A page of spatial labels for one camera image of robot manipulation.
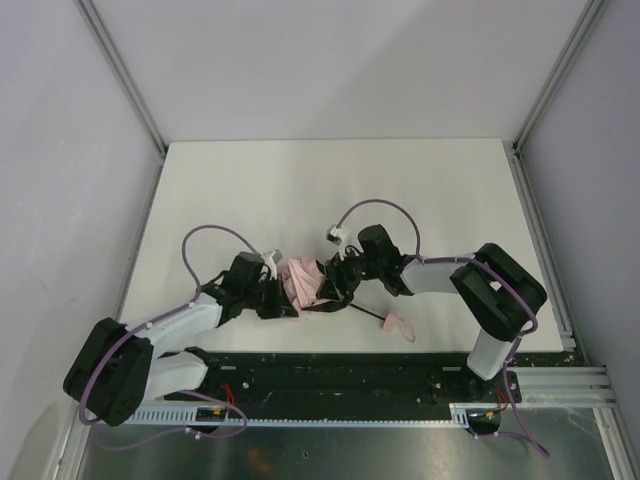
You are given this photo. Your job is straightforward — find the pink and black folding umbrella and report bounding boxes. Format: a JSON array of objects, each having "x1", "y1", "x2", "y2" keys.
[{"x1": 277, "y1": 257, "x2": 416, "y2": 343}]

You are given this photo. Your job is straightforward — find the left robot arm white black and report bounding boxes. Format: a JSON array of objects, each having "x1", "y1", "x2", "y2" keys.
[{"x1": 63, "y1": 250, "x2": 297, "y2": 426}]

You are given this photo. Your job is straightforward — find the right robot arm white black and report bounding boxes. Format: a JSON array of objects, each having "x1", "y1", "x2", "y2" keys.
[{"x1": 305, "y1": 224, "x2": 547, "y2": 382}]

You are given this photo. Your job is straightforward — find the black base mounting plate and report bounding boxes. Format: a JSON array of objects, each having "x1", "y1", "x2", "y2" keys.
[{"x1": 163, "y1": 349, "x2": 521, "y2": 434}]

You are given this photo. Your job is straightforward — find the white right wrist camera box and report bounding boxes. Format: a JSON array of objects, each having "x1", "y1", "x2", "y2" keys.
[{"x1": 326, "y1": 224, "x2": 351, "y2": 260}]

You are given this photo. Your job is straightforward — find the grey slotted cable duct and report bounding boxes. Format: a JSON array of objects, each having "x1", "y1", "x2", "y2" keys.
[{"x1": 125, "y1": 402, "x2": 469, "y2": 429}]

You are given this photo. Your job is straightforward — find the right aluminium corner post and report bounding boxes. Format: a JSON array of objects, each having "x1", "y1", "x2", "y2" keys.
[{"x1": 512, "y1": 0, "x2": 609, "y2": 156}]

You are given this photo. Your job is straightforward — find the aluminium corner post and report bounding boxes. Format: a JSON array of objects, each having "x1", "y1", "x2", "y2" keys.
[
  {"x1": 512, "y1": 0, "x2": 609, "y2": 156},
  {"x1": 74, "y1": 0, "x2": 168, "y2": 159}
]

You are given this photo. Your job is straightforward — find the aluminium frame rail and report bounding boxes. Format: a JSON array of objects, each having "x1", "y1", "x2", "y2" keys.
[{"x1": 512, "y1": 367, "x2": 616, "y2": 409}]

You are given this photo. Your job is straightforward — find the left aluminium corner post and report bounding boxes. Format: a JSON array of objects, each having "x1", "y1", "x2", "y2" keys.
[{"x1": 74, "y1": 0, "x2": 168, "y2": 159}]

